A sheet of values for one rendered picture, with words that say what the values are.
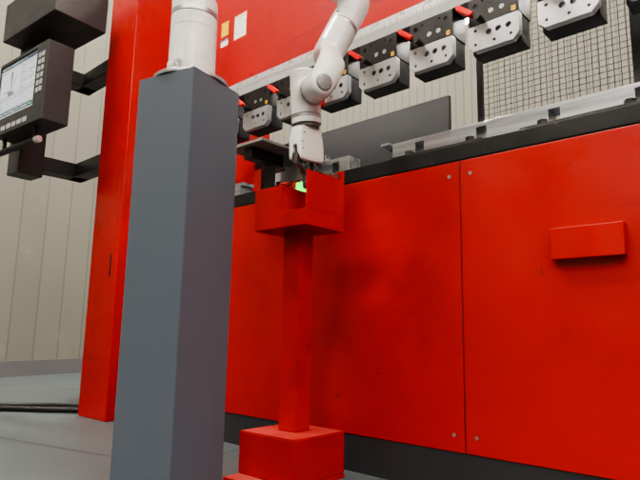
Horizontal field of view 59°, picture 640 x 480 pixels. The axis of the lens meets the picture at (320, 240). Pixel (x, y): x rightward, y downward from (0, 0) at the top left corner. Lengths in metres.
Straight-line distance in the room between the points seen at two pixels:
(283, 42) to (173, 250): 1.22
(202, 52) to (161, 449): 0.95
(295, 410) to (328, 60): 0.93
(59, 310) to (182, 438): 3.95
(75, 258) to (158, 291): 3.99
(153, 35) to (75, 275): 2.87
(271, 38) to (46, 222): 3.23
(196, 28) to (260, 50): 0.89
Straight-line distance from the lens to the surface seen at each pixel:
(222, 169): 1.44
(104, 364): 2.59
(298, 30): 2.28
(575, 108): 1.57
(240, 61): 2.49
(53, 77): 2.75
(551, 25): 1.67
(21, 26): 3.15
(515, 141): 1.46
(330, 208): 1.56
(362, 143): 2.60
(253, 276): 1.97
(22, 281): 5.01
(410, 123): 2.47
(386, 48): 1.94
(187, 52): 1.52
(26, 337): 5.04
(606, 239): 1.32
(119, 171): 2.68
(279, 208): 1.55
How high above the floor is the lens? 0.38
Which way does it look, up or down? 9 degrees up
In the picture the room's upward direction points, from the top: 1 degrees clockwise
